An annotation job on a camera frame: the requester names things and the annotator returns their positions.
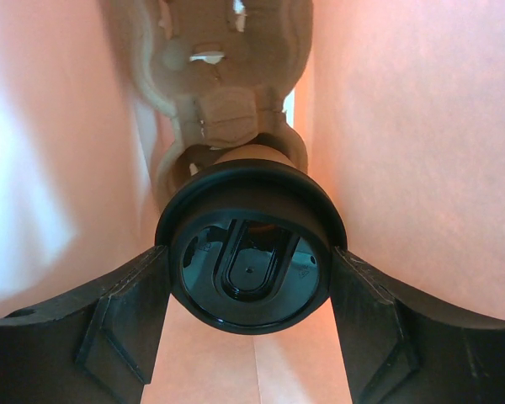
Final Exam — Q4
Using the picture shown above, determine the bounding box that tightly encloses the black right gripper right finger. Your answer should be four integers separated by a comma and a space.
330, 248, 505, 403

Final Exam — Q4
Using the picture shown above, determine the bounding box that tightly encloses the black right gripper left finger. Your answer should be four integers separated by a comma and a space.
0, 246, 169, 403

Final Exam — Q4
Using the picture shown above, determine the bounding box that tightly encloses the black plastic cup lid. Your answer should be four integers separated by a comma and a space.
155, 159, 348, 335

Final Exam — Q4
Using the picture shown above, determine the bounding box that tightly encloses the brown paper coffee cup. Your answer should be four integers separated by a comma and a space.
215, 144, 295, 167

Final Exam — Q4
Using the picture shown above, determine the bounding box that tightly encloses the orange paper bag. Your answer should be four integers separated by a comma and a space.
0, 1, 505, 403

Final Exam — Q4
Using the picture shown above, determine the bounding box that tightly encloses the brown cardboard cup carrier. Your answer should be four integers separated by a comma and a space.
106, 1, 313, 209

